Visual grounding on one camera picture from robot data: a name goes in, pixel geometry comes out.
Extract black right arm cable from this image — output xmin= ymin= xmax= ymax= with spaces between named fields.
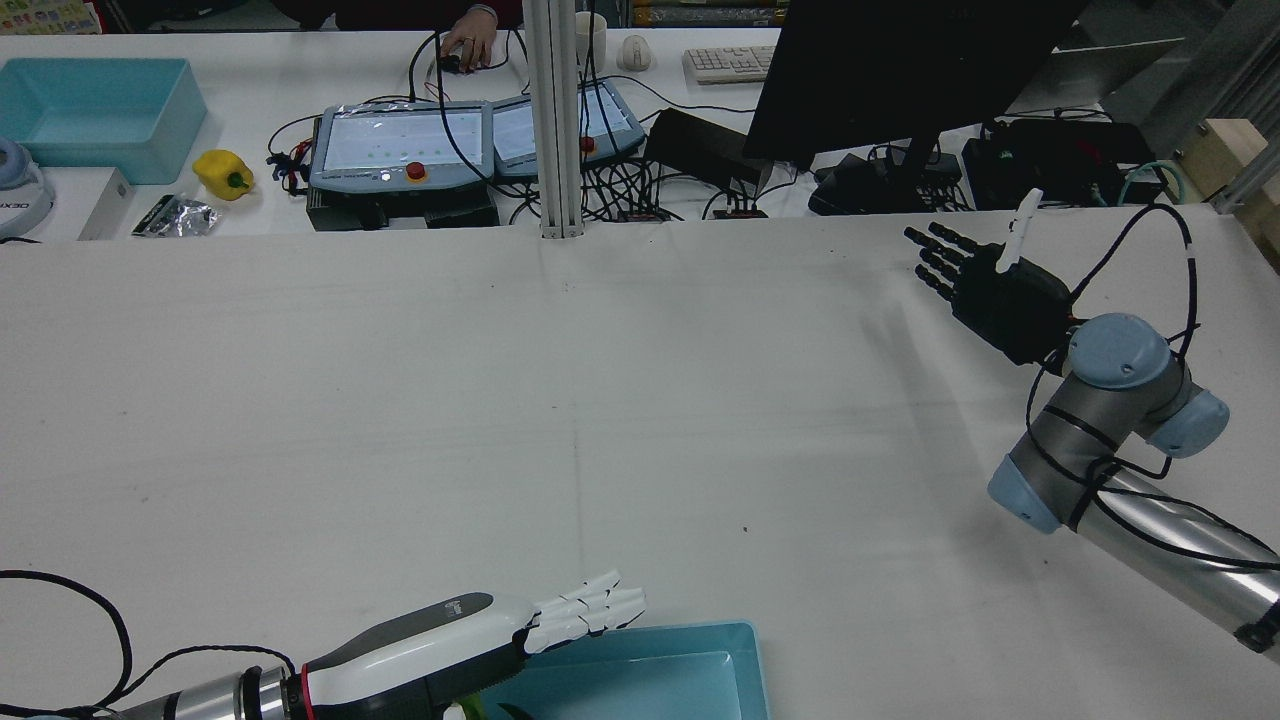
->
xmin=1025 ymin=203 xmax=1280 ymax=573

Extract black box under pendant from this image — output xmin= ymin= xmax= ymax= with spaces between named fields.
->
xmin=304 ymin=184 xmax=502 ymax=234

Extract white cup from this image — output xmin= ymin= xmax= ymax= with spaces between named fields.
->
xmin=575 ymin=10 xmax=609 ymax=67

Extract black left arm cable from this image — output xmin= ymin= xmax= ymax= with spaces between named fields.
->
xmin=0 ymin=569 xmax=301 ymax=720

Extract light blue plastic bin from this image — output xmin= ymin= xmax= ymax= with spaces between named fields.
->
xmin=468 ymin=620 xmax=772 ymax=720
xmin=0 ymin=57 xmax=209 ymax=187

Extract yellow bell pepper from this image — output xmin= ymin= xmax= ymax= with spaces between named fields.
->
xmin=192 ymin=149 xmax=256 ymax=203

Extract blue grey teach pendant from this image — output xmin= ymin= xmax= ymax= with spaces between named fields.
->
xmin=493 ymin=80 xmax=647 ymax=182
xmin=308 ymin=100 xmax=499 ymax=197

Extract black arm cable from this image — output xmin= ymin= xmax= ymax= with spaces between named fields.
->
xmin=1025 ymin=203 xmax=1280 ymax=573
xmin=0 ymin=569 xmax=301 ymax=720

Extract crumpled foil wrapper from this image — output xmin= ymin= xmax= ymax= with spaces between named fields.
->
xmin=133 ymin=194 xmax=220 ymax=240

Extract black power adapter box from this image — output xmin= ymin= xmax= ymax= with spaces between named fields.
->
xmin=644 ymin=107 xmax=773 ymax=192

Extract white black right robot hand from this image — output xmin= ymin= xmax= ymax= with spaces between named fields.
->
xmin=903 ymin=188 xmax=1083 ymax=367

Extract black monitor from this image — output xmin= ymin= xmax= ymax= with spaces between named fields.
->
xmin=742 ymin=0 xmax=1093 ymax=217

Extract wooden block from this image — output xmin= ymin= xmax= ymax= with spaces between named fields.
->
xmin=1179 ymin=117 xmax=1280 ymax=203

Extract white cardboard box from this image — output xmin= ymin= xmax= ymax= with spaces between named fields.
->
xmin=77 ymin=167 xmax=137 ymax=242

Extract aluminium profile post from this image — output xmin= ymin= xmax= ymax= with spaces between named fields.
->
xmin=522 ymin=0 xmax=585 ymax=240

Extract bare person hand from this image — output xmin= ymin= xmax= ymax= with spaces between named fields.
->
xmin=439 ymin=5 xmax=499 ymax=72

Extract beige keyboard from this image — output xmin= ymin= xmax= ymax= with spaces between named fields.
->
xmin=682 ymin=45 xmax=780 ymax=87

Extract white round device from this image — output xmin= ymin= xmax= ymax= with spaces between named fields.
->
xmin=0 ymin=136 xmax=57 ymax=242

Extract teal cable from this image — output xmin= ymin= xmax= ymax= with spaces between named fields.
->
xmin=1117 ymin=159 xmax=1192 ymax=207

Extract black electronics box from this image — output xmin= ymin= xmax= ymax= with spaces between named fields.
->
xmin=961 ymin=119 xmax=1168 ymax=212

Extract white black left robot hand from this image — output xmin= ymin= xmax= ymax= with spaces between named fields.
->
xmin=298 ymin=570 xmax=649 ymax=720

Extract tangled black cables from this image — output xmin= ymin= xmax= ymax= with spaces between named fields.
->
xmin=578 ymin=150 xmax=806 ymax=223

